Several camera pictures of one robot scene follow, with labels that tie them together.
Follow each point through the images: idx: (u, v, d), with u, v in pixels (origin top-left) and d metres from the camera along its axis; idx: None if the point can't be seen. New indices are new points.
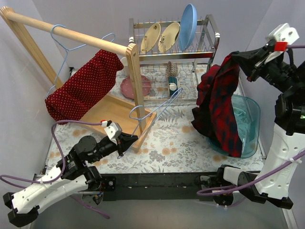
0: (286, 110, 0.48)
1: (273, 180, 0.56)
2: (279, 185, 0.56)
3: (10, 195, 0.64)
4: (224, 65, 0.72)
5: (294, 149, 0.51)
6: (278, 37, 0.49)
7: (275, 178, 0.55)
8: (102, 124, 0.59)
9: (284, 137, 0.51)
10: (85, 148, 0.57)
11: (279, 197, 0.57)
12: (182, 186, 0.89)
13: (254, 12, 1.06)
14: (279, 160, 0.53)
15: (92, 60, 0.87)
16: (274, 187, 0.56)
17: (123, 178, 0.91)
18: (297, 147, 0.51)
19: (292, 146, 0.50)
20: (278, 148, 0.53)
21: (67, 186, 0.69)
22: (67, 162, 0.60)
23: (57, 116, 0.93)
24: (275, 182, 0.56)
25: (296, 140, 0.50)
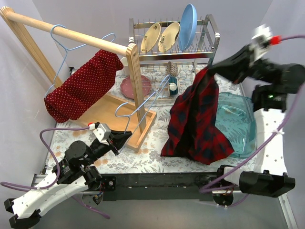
0: (257, 100, 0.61)
1: (269, 154, 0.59)
2: (276, 160, 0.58)
3: (10, 202, 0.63)
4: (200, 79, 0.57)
5: (275, 122, 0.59)
6: (266, 34, 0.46)
7: (269, 152, 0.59)
8: (90, 127, 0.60)
9: (263, 115, 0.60)
10: (76, 154, 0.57)
11: (279, 173, 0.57)
12: (182, 186, 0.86)
13: (254, 12, 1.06)
14: (266, 134, 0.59)
15: (92, 60, 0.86)
16: (270, 161, 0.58)
17: (123, 178, 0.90)
18: (276, 121, 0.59)
19: (272, 120, 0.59)
20: (262, 126, 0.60)
21: (66, 189, 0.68)
22: (62, 168, 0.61)
23: (56, 114, 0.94)
24: (270, 155, 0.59)
25: (273, 115, 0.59)
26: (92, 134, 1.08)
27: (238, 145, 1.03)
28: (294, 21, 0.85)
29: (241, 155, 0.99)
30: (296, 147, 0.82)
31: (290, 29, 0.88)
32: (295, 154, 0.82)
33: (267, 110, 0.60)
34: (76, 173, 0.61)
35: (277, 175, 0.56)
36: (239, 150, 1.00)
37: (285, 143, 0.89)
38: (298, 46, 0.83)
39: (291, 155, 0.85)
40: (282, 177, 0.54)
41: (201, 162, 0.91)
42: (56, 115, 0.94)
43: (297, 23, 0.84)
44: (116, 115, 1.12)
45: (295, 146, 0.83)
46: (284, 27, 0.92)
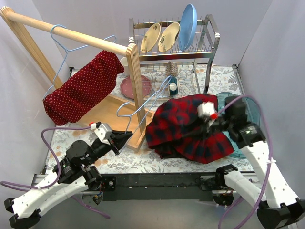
0: (238, 136, 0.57)
1: (276, 186, 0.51)
2: (283, 189, 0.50)
3: (10, 201, 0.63)
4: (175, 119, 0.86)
5: (264, 154, 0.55)
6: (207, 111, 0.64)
7: (275, 184, 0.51)
8: (92, 127, 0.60)
9: (251, 151, 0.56)
10: (76, 153, 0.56)
11: (293, 201, 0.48)
12: (182, 186, 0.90)
13: (254, 12, 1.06)
14: (262, 167, 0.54)
15: (93, 62, 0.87)
16: (279, 192, 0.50)
17: (123, 178, 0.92)
18: (265, 152, 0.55)
19: (260, 152, 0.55)
20: (255, 161, 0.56)
21: (66, 189, 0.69)
22: (63, 167, 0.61)
23: (55, 116, 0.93)
24: (277, 187, 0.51)
25: (259, 148, 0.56)
26: (92, 134, 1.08)
27: None
28: (294, 21, 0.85)
29: (241, 155, 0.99)
30: (296, 147, 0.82)
31: (289, 29, 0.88)
32: (296, 154, 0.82)
33: (252, 145, 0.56)
34: (76, 173, 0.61)
35: (291, 203, 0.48)
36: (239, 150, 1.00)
37: (285, 143, 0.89)
38: (298, 46, 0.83)
39: (291, 155, 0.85)
40: (299, 206, 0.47)
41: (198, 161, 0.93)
42: (55, 117, 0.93)
43: (297, 23, 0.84)
44: (116, 114, 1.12)
45: (295, 146, 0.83)
46: (284, 27, 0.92)
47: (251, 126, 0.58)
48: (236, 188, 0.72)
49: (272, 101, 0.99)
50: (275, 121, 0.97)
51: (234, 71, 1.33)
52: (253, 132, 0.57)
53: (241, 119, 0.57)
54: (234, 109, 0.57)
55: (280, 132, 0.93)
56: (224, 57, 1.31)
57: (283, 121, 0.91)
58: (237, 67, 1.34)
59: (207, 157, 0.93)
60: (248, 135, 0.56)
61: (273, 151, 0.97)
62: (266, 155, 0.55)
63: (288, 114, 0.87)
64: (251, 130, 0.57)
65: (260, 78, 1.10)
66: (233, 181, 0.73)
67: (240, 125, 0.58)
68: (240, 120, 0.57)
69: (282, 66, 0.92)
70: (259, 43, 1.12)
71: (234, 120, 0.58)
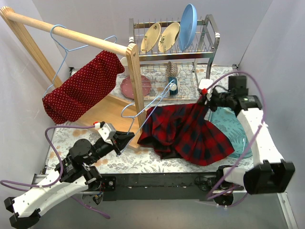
0: (236, 104, 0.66)
1: (262, 145, 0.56)
2: (270, 149, 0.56)
3: (10, 200, 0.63)
4: (164, 123, 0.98)
5: (257, 118, 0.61)
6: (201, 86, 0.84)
7: (261, 143, 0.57)
8: (96, 126, 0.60)
9: (245, 114, 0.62)
10: (80, 151, 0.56)
11: (277, 161, 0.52)
12: (182, 186, 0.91)
13: (254, 12, 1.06)
14: (253, 128, 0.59)
15: (93, 61, 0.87)
16: (265, 150, 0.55)
17: (123, 178, 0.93)
18: (258, 117, 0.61)
19: (254, 117, 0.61)
20: (247, 124, 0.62)
21: (66, 188, 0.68)
22: (65, 166, 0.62)
23: (55, 115, 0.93)
24: (263, 146, 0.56)
25: (253, 112, 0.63)
26: (92, 134, 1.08)
27: (238, 145, 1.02)
28: (294, 21, 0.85)
29: (241, 155, 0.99)
30: (296, 147, 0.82)
31: (290, 29, 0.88)
32: (295, 153, 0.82)
33: (247, 110, 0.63)
34: (79, 172, 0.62)
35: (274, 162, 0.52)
36: (239, 150, 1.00)
37: (285, 143, 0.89)
38: (298, 46, 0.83)
39: (291, 155, 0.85)
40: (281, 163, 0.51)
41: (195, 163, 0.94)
42: (55, 116, 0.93)
43: (297, 23, 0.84)
44: (120, 115, 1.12)
45: (294, 146, 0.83)
46: (284, 26, 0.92)
47: (251, 98, 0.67)
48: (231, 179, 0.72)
49: (273, 101, 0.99)
50: (275, 121, 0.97)
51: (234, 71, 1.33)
52: (251, 100, 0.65)
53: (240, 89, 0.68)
54: (236, 79, 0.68)
55: (280, 131, 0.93)
56: (224, 57, 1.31)
57: (283, 120, 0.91)
58: (237, 67, 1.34)
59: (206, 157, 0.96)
60: (247, 103, 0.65)
61: None
62: (259, 119, 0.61)
63: (287, 114, 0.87)
64: (249, 99, 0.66)
65: (260, 77, 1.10)
66: (228, 171, 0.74)
67: (240, 95, 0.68)
68: (240, 92, 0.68)
69: (282, 66, 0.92)
70: (259, 43, 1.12)
71: (235, 90, 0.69)
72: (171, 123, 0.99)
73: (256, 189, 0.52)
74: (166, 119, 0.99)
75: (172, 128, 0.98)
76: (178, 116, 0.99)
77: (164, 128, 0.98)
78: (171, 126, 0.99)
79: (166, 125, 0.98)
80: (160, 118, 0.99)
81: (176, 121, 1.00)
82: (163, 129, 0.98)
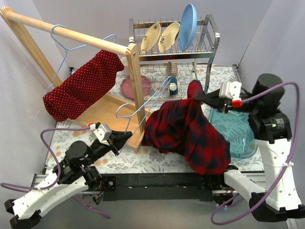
0: (260, 126, 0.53)
1: (282, 189, 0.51)
2: (289, 193, 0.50)
3: (11, 202, 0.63)
4: (159, 129, 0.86)
5: (283, 153, 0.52)
6: (229, 95, 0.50)
7: (283, 187, 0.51)
8: (91, 128, 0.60)
9: (269, 147, 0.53)
10: (76, 154, 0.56)
11: (295, 207, 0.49)
12: (182, 186, 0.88)
13: (254, 13, 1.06)
14: (276, 168, 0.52)
15: (93, 60, 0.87)
16: (285, 196, 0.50)
17: (123, 178, 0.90)
18: (284, 151, 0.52)
19: (279, 150, 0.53)
20: (270, 159, 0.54)
21: (66, 189, 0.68)
22: (62, 168, 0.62)
23: (55, 113, 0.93)
24: (284, 190, 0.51)
25: (279, 145, 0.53)
26: (92, 134, 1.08)
27: (238, 145, 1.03)
28: (294, 21, 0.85)
29: (241, 155, 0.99)
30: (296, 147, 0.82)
31: (290, 29, 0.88)
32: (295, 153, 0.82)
33: (273, 142, 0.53)
34: (76, 174, 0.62)
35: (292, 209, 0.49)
36: (239, 150, 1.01)
37: None
38: (298, 45, 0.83)
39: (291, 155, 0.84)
40: (298, 211, 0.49)
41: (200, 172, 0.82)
42: (55, 114, 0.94)
43: (297, 23, 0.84)
44: (116, 115, 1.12)
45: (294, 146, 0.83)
46: (284, 26, 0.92)
47: (279, 120, 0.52)
48: (233, 185, 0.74)
49: None
50: None
51: (235, 71, 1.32)
52: (280, 126, 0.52)
53: (268, 108, 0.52)
54: (266, 96, 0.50)
55: None
56: (224, 57, 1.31)
57: None
58: (237, 67, 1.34)
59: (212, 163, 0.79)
60: (274, 130, 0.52)
61: None
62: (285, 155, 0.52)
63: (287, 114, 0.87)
64: (278, 124, 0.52)
65: None
66: (230, 177, 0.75)
67: (266, 114, 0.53)
68: (269, 108, 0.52)
69: (282, 66, 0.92)
70: (259, 43, 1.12)
71: (260, 107, 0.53)
72: (167, 128, 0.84)
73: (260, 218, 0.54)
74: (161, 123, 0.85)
75: (170, 133, 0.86)
76: (176, 118, 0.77)
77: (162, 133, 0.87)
78: (168, 128, 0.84)
79: (162, 131, 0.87)
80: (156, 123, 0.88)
81: (174, 124, 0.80)
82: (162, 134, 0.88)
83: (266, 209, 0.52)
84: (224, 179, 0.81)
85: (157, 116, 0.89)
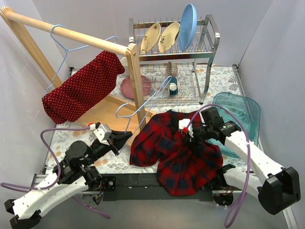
0: (218, 133, 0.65)
1: (259, 161, 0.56)
2: (268, 162, 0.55)
3: (11, 202, 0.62)
4: (148, 150, 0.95)
5: (242, 139, 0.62)
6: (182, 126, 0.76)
7: (259, 160, 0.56)
8: (91, 128, 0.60)
9: (230, 140, 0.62)
10: (76, 154, 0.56)
11: (279, 170, 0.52)
12: None
13: (254, 13, 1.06)
14: (244, 150, 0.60)
15: (93, 62, 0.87)
16: (265, 164, 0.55)
17: (123, 178, 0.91)
18: (243, 138, 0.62)
19: (239, 139, 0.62)
20: (237, 148, 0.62)
21: (66, 189, 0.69)
22: (63, 168, 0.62)
23: (54, 115, 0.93)
24: (261, 161, 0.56)
25: (236, 136, 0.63)
26: (92, 134, 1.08)
27: None
28: (294, 21, 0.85)
29: None
30: (295, 147, 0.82)
31: (290, 29, 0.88)
32: (295, 154, 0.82)
33: (230, 136, 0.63)
34: (76, 174, 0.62)
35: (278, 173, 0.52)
36: None
37: (285, 143, 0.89)
38: (297, 45, 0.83)
39: (291, 155, 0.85)
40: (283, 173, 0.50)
41: (184, 194, 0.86)
42: (55, 116, 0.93)
43: (297, 23, 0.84)
44: (116, 116, 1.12)
45: (294, 146, 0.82)
46: (284, 26, 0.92)
47: (228, 123, 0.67)
48: (237, 184, 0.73)
49: (273, 102, 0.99)
50: (274, 121, 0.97)
51: (234, 71, 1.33)
52: (229, 126, 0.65)
53: (216, 120, 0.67)
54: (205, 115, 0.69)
55: (280, 132, 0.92)
56: (224, 57, 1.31)
57: (283, 121, 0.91)
58: (237, 67, 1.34)
59: (193, 183, 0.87)
60: (227, 129, 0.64)
61: (273, 150, 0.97)
62: (244, 140, 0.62)
63: (287, 114, 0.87)
64: (227, 125, 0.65)
65: (260, 77, 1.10)
66: (232, 177, 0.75)
67: (218, 124, 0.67)
68: (218, 122, 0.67)
69: (282, 66, 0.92)
70: (259, 43, 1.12)
71: (211, 122, 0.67)
72: (154, 149, 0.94)
73: (278, 207, 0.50)
74: (148, 145, 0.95)
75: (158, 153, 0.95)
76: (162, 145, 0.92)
77: (150, 155, 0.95)
78: (153, 152, 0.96)
79: (151, 153, 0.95)
80: (145, 144, 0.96)
81: (160, 152, 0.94)
82: (151, 155, 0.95)
83: (267, 192, 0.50)
84: (225, 181, 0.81)
85: (147, 134, 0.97)
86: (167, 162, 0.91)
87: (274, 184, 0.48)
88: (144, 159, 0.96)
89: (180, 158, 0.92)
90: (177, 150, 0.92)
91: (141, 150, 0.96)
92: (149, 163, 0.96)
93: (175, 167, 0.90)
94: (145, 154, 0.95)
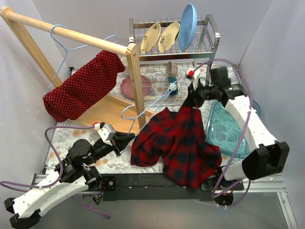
0: (222, 95, 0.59)
1: (255, 130, 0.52)
2: (262, 133, 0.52)
3: (11, 201, 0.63)
4: (149, 148, 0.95)
5: (245, 105, 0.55)
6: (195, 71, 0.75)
7: (255, 129, 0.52)
8: (96, 127, 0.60)
9: (233, 103, 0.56)
10: (79, 152, 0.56)
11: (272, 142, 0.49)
12: (182, 186, 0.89)
13: (254, 13, 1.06)
14: (242, 116, 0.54)
15: (93, 61, 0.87)
16: (259, 135, 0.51)
17: (123, 178, 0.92)
18: (245, 104, 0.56)
19: (242, 104, 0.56)
20: (237, 113, 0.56)
21: (67, 188, 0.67)
22: (65, 166, 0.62)
23: (55, 113, 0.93)
24: (257, 131, 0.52)
25: (240, 100, 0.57)
26: (92, 134, 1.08)
27: (238, 145, 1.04)
28: (294, 21, 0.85)
29: (241, 155, 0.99)
30: (295, 147, 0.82)
31: (290, 29, 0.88)
32: (296, 153, 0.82)
33: (233, 99, 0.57)
34: (78, 172, 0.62)
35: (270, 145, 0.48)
36: (239, 150, 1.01)
37: (285, 143, 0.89)
38: (297, 46, 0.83)
39: (291, 155, 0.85)
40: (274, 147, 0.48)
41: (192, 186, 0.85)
42: (55, 114, 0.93)
43: (297, 23, 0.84)
44: (120, 116, 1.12)
45: (294, 145, 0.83)
46: (284, 26, 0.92)
47: (234, 86, 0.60)
48: (231, 174, 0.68)
49: (273, 102, 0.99)
50: (275, 121, 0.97)
51: (234, 71, 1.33)
52: (236, 89, 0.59)
53: (223, 80, 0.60)
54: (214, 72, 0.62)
55: (279, 132, 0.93)
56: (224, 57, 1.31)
57: (283, 121, 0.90)
58: (237, 67, 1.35)
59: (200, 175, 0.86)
60: (232, 92, 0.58)
61: None
62: (247, 105, 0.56)
63: (287, 114, 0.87)
64: (233, 87, 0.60)
65: (260, 78, 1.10)
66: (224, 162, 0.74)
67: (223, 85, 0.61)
68: (223, 82, 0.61)
69: (282, 66, 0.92)
70: (259, 44, 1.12)
71: (218, 82, 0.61)
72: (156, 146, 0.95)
73: (257, 175, 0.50)
74: (148, 143, 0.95)
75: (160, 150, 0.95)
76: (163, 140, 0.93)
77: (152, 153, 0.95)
78: (154, 151, 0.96)
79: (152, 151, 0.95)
80: (145, 143, 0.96)
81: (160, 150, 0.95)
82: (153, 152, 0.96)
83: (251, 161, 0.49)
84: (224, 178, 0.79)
85: (146, 133, 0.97)
86: (171, 156, 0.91)
87: (262, 154, 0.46)
88: (145, 157, 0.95)
89: (182, 149, 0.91)
90: (177, 142, 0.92)
91: (141, 150, 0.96)
92: (151, 161, 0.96)
93: (178, 159, 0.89)
94: (146, 153, 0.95)
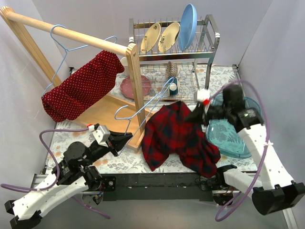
0: (236, 119, 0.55)
1: (271, 168, 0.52)
2: (279, 171, 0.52)
3: (11, 203, 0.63)
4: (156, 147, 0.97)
5: (261, 136, 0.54)
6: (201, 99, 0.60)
7: (271, 166, 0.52)
8: (89, 129, 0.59)
9: (249, 133, 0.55)
10: (75, 155, 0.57)
11: (289, 183, 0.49)
12: (182, 186, 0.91)
13: (254, 13, 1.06)
14: (258, 149, 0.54)
15: (92, 61, 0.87)
16: (275, 174, 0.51)
17: (123, 178, 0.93)
18: (262, 135, 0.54)
19: (258, 135, 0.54)
20: (251, 143, 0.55)
21: (66, 189, 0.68)
22: (62, 169, 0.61)
23: (54, 113, 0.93)
24: (272, 169, 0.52)
25: (256, 130, 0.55)
26: (92, 134, 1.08)
27: (238, 145, 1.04)
28: (294, 21, 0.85)
29: (241, 155, 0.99)
30: (295, 147, 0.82)
31: (290, 29, 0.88)
32: (296, 153, 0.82)
33: (249, 128, 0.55)
34: (76, 174, 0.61)
35: (286, 186, 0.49)
36: (239, 150, 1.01)
37: (285, 143, 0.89)
38: (297, 46, 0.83)
39: (291, 155, 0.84)
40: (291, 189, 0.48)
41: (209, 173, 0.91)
42: (54, 114, 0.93)
43: (297, 23, 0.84)
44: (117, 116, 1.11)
45: (294, 145, 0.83)
46: (284, 26, 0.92)
47: (249, 110, 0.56)
48: (234, 183, 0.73)
49: (273, 102, 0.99)
50: (275, 121, 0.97)
51: (234, 71, 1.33)
52: (252, 115, 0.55)
53: (238, 104, 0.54)
54: (231, 94, 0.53)
55: (279, 132, 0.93)
56: (224, 57, 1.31)
57: (283, 121, 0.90)
58: (237, 67, 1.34)
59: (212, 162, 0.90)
60: (248, 118, 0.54)
61: None
62: (263, 138, 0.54)
63: (287, 114, 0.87)
64: (249, 113, 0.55)
65: (260, 78, 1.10)
66: (231, 176, 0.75)
67: (239, 109, 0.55)
68: (238, 105, 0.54)
69: (282, 66, 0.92)
70: (259, 44, 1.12)
71: (231, 105, 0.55)
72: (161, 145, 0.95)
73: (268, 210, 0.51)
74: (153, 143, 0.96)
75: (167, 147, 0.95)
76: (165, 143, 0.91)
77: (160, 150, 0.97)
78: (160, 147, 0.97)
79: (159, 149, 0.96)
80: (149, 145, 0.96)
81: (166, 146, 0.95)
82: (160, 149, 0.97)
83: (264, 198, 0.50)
84: (224, 179, 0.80)
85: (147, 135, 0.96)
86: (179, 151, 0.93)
87: (279, 196, 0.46)
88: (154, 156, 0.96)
89: None
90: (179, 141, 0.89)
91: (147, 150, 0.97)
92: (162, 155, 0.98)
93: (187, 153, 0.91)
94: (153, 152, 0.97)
